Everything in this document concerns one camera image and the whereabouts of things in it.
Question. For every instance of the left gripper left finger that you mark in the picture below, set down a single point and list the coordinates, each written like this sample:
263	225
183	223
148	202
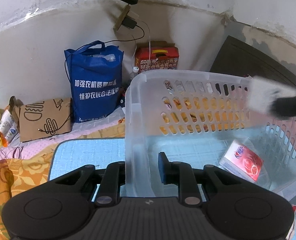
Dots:
112	178

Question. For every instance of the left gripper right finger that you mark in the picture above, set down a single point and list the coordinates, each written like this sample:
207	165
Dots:
182	175

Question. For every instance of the pink tissue pack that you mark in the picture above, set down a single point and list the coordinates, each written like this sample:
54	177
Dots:
242	162

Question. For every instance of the clear plastic basket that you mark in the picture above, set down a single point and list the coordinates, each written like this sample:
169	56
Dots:
194	117

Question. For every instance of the brown paper bag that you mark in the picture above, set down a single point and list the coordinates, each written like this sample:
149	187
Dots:
42	119

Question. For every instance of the red carton box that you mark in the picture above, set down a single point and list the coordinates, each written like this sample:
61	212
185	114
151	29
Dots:
156	55

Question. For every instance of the white snack packet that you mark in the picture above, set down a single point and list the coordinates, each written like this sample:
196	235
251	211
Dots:
8	127

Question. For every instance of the blue tote bag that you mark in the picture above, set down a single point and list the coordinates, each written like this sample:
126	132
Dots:
95	76

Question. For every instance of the black white sleeve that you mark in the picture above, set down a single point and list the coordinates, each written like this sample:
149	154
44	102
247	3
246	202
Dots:
271	98

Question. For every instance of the dark wooden headboard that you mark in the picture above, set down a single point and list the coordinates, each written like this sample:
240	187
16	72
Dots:
240	59

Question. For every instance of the black power adapter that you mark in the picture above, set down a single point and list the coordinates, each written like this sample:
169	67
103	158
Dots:
129	22

